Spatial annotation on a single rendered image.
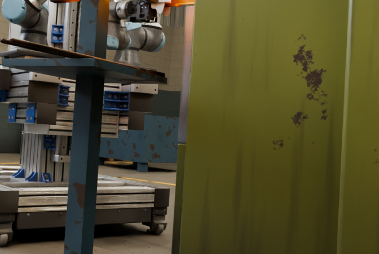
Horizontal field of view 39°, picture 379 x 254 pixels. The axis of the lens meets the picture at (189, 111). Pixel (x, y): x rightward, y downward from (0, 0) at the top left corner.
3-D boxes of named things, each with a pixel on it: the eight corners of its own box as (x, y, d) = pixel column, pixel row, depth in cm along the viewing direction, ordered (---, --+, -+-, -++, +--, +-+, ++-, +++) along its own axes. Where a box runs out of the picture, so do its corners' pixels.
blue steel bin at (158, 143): (92, 164, 763) (95, 113, 766) (138, 164, 815) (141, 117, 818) (141, 171, 671) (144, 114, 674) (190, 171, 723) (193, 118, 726)
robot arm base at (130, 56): (106, 66, 274) (108, 47, 275) (131, 70, 284) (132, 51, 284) (121, 64, 262) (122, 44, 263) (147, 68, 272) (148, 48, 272)
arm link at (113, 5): (107, 25, 229) (108, 4, 229) (127, 23, 223) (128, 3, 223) (94, 21, 222) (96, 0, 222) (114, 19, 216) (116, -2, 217)
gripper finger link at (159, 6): (172, 14, 205) (153, 16, 210) (173, -1, 205) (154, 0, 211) (167, 12, 203) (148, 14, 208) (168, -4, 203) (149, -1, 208)
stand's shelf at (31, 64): (1, 65, 145) (1, 58, 146) (88, 82, 182) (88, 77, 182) (93, 66, 133) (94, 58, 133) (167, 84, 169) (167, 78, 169)
